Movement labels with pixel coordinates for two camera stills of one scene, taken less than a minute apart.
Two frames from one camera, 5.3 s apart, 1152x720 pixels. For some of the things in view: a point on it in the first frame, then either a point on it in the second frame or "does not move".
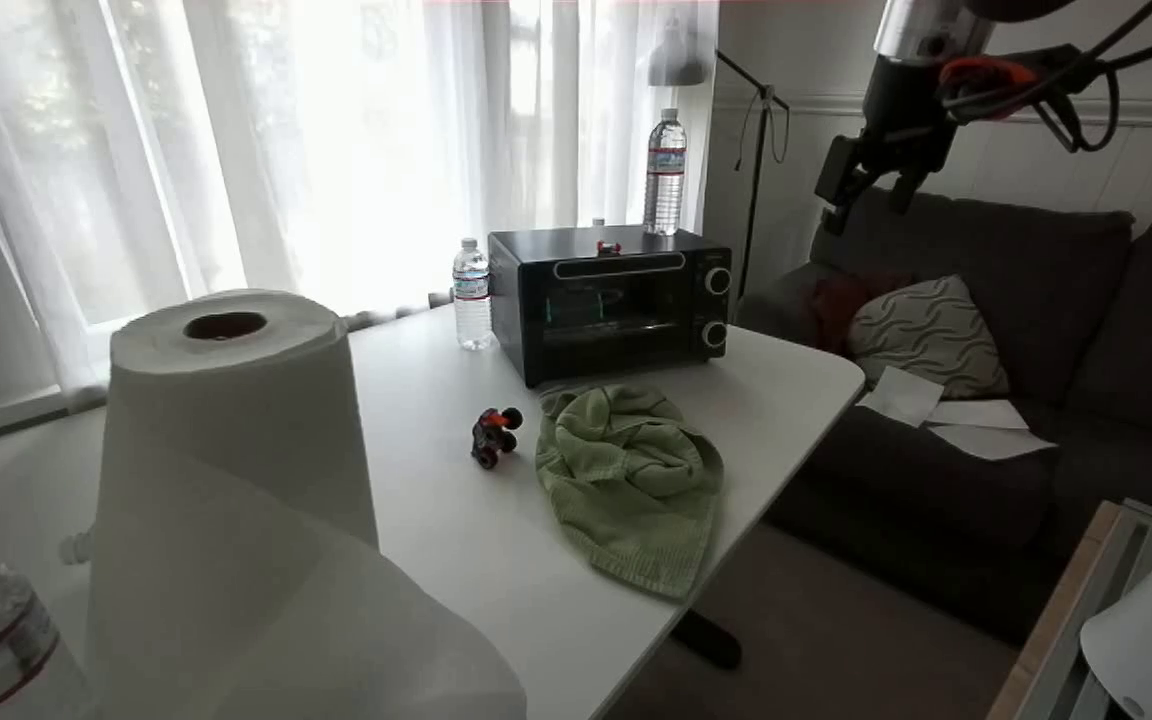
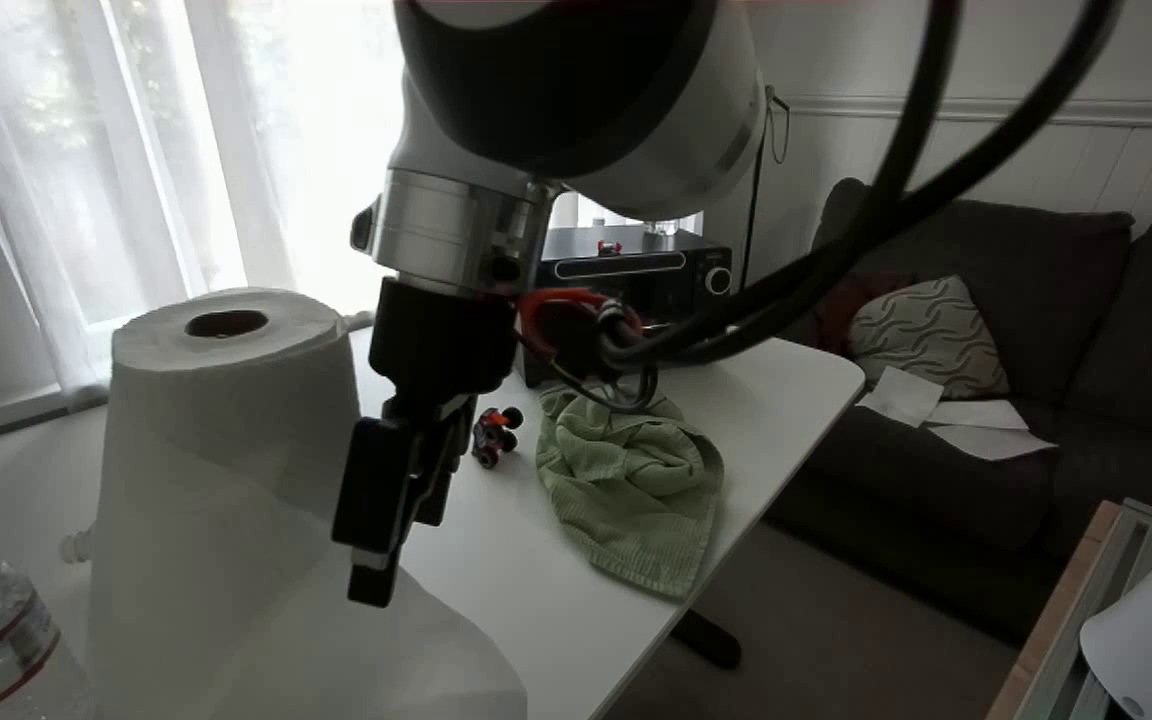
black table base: x=710 y=640 does not move
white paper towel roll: x=239 y=570 does not move
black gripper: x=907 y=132 to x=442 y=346
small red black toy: x=494 y=434 does not move
